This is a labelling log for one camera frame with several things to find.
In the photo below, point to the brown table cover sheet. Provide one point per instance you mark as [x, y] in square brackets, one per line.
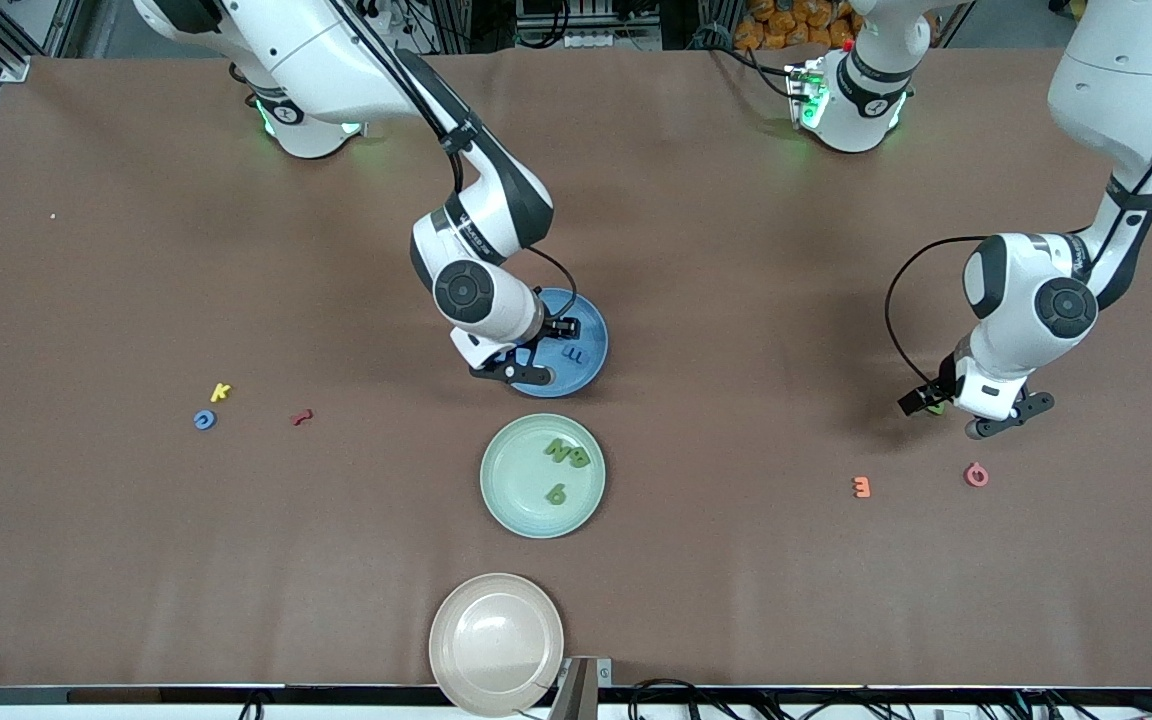
[736, 300]

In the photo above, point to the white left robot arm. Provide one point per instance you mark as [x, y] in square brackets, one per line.
[1126, 90]

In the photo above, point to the pink foam letter Q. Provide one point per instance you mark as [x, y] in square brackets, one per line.
[967, 476]

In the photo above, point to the white power strip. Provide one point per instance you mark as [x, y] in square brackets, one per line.
[601, 40]

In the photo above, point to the blue foam letter E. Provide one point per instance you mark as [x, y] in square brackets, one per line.
[574, 353]

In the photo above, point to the orange foam letter E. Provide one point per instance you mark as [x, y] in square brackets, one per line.
[867, 487]

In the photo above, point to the beige round plate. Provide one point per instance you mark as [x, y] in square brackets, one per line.
[496, 640]

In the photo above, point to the pale green round plate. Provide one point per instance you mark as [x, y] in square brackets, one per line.
[516, 480]

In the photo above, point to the blue round plate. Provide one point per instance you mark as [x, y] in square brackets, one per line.
[581, 380]

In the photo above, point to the aluminium frame profile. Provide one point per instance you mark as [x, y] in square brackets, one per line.
[14, 68]

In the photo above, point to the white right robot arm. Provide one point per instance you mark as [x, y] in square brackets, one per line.
[316, 50]

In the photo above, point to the green foam letter N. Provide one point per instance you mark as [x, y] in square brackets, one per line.
[555, 447]

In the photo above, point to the blue foam letter G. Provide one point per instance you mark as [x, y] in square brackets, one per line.
[197, 420]

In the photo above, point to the green foam letter B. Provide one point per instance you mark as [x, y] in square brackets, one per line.
[578, 457]

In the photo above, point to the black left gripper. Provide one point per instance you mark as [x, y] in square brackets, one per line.
[943, 383]

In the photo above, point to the grey metal mounting bracket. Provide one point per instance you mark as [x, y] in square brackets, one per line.
[581, 690]

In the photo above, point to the red foam letter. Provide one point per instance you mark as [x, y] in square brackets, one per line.
[301, 419]

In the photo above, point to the orange mesh bag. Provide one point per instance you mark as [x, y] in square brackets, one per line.
[786, 25]

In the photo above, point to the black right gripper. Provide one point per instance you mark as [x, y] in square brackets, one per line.
[547, 327]

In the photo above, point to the yellow foam letter K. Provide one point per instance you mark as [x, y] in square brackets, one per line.
[220, 392]

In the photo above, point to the green foam letter P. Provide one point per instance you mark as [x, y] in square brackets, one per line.
[557, 499]

